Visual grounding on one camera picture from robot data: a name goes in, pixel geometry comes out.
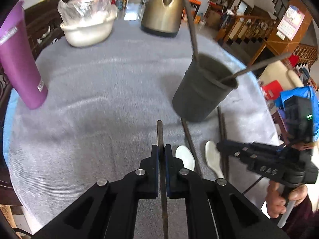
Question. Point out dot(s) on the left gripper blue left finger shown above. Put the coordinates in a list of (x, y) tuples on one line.
[(149, 187)]

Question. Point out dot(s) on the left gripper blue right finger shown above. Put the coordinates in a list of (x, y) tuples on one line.
[(176, 187)]

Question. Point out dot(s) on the white plastic spoon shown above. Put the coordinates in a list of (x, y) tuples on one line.
[(213, 158), (183, 153)]

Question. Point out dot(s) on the dark chopstick six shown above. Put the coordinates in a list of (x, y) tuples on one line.
[(256, 66)]

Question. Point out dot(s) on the dark chopstick five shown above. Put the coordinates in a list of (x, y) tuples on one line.
[(191, 29)]

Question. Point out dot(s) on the dark red sleeve forearm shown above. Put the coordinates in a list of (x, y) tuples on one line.
[(300, 222)]

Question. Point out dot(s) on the person right hand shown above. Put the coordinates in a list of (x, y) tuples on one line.
[(276, 204)]

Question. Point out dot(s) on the blue plastic bag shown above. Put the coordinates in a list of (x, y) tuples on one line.
[(298, 110)]

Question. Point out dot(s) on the red plastic child chair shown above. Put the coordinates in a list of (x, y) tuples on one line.
[(272, 90)]

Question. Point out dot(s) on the grey table cloth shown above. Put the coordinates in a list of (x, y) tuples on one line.
[(99, 118)]

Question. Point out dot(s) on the dark grey utensil holder cup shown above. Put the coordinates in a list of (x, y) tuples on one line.
[(200, 90)]

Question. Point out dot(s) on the wooden stair railing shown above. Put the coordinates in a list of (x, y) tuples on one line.
[(245, 29)]

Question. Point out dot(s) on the white plastic basin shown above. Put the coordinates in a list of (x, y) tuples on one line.
[(83, 36)]

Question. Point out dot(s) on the bronze electric kettle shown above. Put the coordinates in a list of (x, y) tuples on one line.
[(162, 17)]

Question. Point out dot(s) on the purple thermos bottle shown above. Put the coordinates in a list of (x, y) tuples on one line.
[(18, 62)]

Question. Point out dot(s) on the steel bowl in plastic bag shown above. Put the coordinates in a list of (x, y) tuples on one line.
[(84, 12)]

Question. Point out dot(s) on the dark wooden sideboard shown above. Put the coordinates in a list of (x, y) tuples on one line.
[(43, 25)]

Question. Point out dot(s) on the wall calendar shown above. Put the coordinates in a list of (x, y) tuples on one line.
[(290, 23)]

